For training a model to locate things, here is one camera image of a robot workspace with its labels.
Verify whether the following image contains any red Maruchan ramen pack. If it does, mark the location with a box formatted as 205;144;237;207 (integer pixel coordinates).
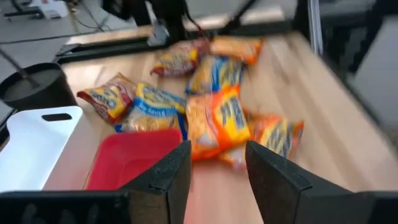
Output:
76;72;137;124
150;39;212;78

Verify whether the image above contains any black plant pot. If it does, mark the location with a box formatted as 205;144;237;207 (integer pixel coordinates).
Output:
0;62;78;111

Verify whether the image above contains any red plastic bin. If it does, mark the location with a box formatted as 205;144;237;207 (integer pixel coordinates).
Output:
86;129;183;191

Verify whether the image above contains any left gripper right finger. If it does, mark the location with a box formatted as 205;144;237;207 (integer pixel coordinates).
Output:
244;139;398;224

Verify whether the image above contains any orange Maruchan ramen pack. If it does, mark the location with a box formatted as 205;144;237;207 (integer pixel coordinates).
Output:
217;144;248;170
185;85;251;161
247;113;305;159
210;36;263;65

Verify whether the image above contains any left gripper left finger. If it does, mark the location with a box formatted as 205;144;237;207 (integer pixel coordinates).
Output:
0;140;192;224

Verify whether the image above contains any white plastic bin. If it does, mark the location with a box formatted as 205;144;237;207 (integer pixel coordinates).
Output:
0;105;84;193

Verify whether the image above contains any blue Maruchan ramen pack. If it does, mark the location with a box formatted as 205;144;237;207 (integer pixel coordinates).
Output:
185;55;246;96
114;82;189;141

